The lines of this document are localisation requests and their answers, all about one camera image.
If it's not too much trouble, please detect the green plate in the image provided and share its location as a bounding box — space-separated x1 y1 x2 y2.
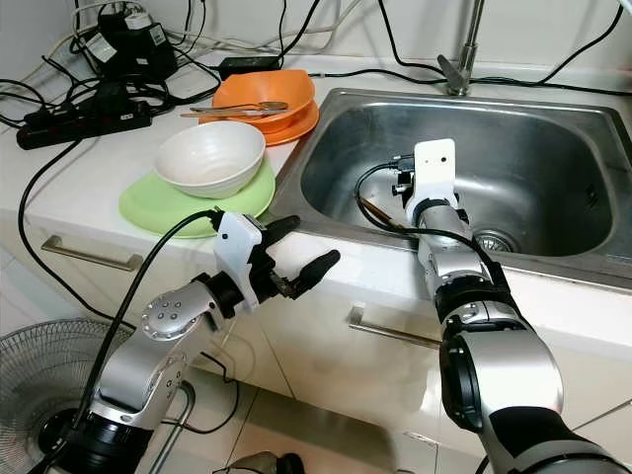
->
118 163 276 238

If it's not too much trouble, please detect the metal faucet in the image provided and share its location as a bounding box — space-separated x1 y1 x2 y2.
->
437 0 490 97

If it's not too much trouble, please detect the black power cable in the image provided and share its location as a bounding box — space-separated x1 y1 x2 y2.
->
377 0 450 76
474 5 625 86

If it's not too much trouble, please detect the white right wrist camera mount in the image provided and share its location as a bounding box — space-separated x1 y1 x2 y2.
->
413 138 457 223

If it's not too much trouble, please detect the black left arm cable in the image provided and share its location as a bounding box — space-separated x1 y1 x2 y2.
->
44 207 228 474

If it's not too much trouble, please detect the black power strip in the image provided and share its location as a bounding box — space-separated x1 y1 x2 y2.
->
15 81 154 151

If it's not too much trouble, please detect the orange plate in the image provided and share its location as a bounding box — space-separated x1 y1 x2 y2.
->
202 99 322 147

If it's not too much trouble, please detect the black charger box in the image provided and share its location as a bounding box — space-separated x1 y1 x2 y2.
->
97 5 171 82

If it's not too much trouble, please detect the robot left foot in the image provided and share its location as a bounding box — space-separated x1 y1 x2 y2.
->
227 451 302 474

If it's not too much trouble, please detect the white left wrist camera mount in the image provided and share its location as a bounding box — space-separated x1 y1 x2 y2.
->
214 210 270 292

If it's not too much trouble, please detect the stainless steel sink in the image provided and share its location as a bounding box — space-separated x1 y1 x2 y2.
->
272 87 632 292

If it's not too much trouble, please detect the white kitchen cabinet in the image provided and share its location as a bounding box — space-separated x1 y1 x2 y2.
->
0 212 632 474

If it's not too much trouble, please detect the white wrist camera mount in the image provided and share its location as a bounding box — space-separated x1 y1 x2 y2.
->
413 138 457 223
214 210 270 292

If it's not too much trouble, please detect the orange bowl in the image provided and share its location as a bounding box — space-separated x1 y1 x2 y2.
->
212 69 315 129

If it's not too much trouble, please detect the black hanging power cord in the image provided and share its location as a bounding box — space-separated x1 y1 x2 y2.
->
17 138 149 337

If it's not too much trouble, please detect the black power adapter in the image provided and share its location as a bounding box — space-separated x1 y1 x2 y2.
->
219 56 282 80

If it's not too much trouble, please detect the white bowl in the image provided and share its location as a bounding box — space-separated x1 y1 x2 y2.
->
154 120 267 198

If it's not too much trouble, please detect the metal spoon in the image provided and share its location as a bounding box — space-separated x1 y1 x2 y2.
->
191 100 289 115

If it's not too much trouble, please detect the metal cabinet handle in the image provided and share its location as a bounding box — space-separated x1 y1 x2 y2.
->
41 235 134 266
348 306 445 349

